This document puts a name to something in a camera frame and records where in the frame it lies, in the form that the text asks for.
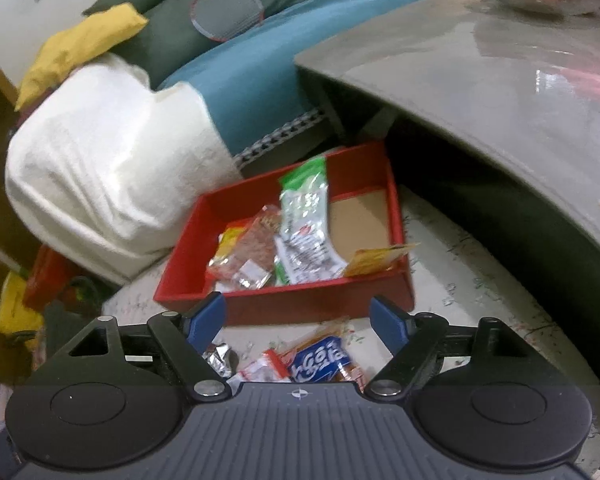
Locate floral tablecloth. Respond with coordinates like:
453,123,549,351
102,193,600,478

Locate grey coffee table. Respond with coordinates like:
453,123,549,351
294,0,600,248

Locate teal sofa cover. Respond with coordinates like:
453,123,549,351
161,0,418,167

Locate red yellow Trolli bag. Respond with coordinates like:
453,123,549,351
209,222,246,266

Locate blue snack packet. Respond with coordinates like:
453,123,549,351
285,335,352,384

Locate yellow cushion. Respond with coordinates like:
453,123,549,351
15,3,148,112

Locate green rice cracker packet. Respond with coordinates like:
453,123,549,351
274,156,347,285

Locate red white snack packet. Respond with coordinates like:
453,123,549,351
227,349,291,394

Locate yellow snack packet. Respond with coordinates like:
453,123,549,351
342,243,418,278

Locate red storage box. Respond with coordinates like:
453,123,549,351
154,142,415,326

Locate orange spicy strip packet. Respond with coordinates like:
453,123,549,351
207,205,282,290

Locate dark red snack pouch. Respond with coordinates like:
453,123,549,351
202,342,239,379

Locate badminton racket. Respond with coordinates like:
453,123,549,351
189,0,264,42

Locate cream white blanket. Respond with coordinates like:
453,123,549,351
5,54,242,285

